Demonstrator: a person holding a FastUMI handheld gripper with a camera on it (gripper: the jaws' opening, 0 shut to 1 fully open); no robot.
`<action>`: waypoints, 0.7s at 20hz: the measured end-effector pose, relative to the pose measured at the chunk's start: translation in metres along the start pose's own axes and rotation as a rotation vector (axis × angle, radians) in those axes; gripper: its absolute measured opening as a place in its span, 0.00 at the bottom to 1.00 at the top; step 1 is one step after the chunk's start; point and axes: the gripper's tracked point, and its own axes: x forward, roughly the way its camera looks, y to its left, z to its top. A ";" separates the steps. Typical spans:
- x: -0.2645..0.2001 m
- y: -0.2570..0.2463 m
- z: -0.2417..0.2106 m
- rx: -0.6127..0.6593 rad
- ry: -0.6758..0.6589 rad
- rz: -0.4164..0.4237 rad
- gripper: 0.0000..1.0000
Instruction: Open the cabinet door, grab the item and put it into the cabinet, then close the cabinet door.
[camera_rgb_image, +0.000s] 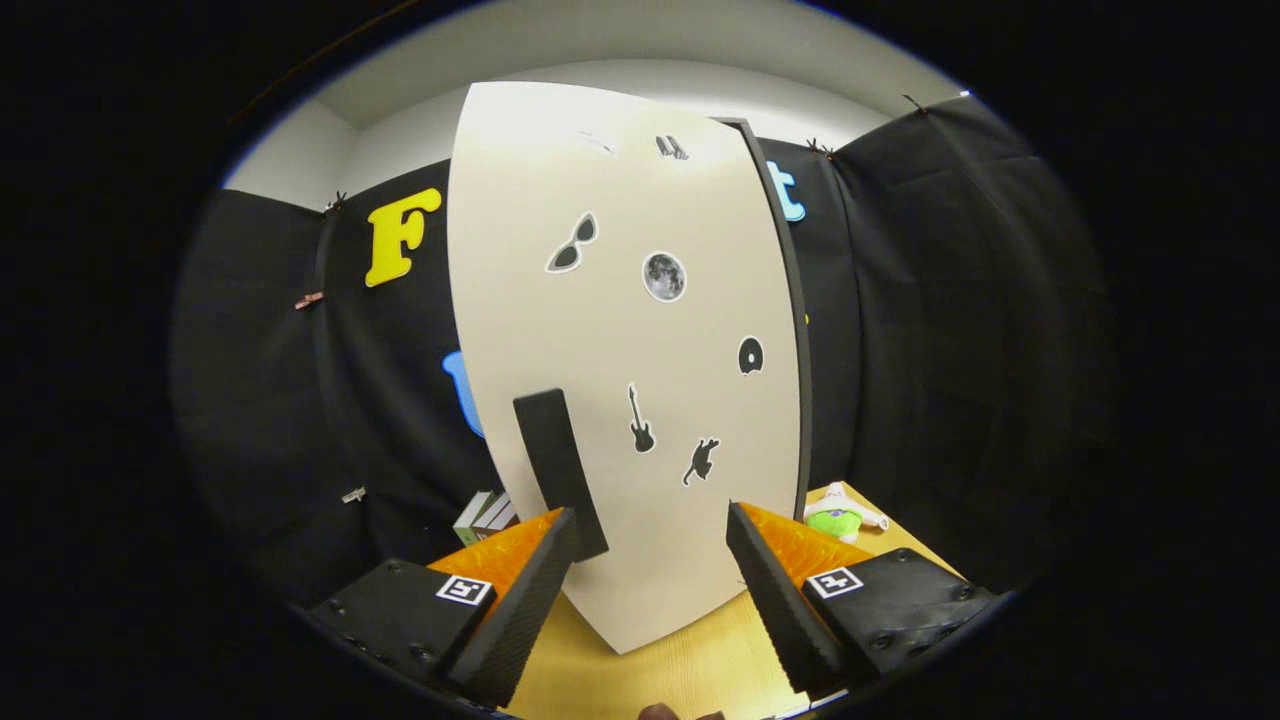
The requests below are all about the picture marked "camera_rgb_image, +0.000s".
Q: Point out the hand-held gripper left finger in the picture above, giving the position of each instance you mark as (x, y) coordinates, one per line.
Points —
(520, 610)

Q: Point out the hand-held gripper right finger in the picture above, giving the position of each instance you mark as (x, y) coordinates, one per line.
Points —
(785, 600)

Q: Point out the brown book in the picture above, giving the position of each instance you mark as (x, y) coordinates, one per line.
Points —
(508, 515)
(493, 515)

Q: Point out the pink and green plush toy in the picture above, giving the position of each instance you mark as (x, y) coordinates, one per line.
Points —
(838, 518)

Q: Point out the green book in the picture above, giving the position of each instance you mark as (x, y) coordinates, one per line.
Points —
(472, 520)

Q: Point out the black backdrop cloth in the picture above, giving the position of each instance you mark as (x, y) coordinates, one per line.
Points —
(950, 330)

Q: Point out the reddish clip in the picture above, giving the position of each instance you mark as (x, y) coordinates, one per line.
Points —
(309, 300)

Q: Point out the black binder clip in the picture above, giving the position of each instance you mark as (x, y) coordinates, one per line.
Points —
(912, 102)
(335, 200)
(818, 148)

